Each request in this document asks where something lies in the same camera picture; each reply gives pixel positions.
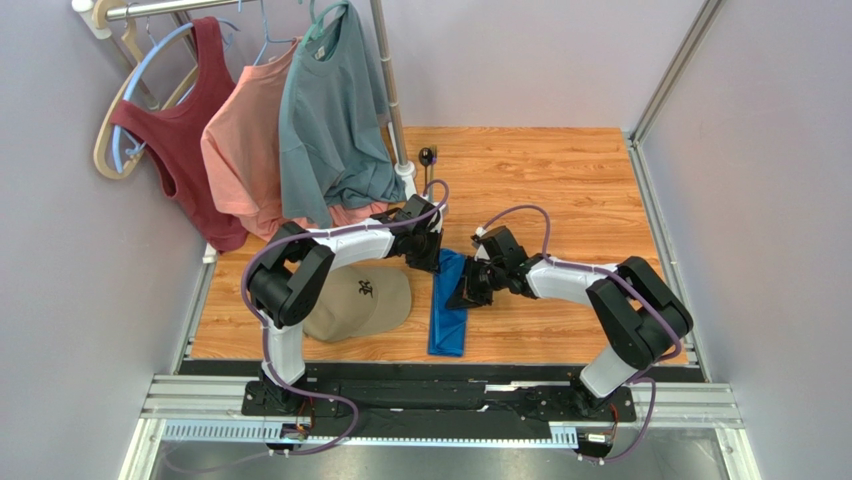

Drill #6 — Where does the blue cloth napkin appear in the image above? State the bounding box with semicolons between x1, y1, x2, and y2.
427;248;471;358

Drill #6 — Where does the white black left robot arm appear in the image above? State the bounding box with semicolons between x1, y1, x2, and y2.
241;194;448;395

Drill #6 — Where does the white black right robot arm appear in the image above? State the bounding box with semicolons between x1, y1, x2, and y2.
444;226;694;401

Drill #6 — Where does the white clothes rack foot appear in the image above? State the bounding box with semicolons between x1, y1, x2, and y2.
394;161;419;199

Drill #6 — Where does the beige baseball cap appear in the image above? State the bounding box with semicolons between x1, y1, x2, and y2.
303;266;412;343

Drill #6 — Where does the black spoon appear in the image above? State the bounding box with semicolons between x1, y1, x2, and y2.
418;145;438;200

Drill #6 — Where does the teal t-shirt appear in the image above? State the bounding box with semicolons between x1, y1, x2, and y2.
278;1;406;228

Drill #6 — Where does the pink t-shirt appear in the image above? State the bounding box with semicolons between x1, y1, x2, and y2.
200;48;389;239

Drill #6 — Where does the teal clothes hanger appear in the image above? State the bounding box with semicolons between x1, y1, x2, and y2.
301;0;351;45

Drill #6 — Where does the maroon tank top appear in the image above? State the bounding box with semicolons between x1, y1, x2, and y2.
110;16;248;253

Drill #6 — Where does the light blue clothes hanger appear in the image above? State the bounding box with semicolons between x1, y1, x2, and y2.
93;20;199;180

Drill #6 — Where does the wooden clothes hanger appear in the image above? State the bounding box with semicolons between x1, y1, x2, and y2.
72;0;217;180

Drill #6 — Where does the metal clothes rack pole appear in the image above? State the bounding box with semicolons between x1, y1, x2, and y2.
71;0;413;171

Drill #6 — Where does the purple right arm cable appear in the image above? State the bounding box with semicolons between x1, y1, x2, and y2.
480;204;686;465

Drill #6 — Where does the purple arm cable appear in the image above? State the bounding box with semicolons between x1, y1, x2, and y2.
239;178;451;457
480;204;686;465

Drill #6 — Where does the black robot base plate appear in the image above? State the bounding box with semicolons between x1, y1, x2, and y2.
240;378;637;423

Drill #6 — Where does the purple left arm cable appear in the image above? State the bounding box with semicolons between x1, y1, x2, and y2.
239;178;451;457

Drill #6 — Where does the aluminium frame rail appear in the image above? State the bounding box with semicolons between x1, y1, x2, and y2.
120;375;760;479

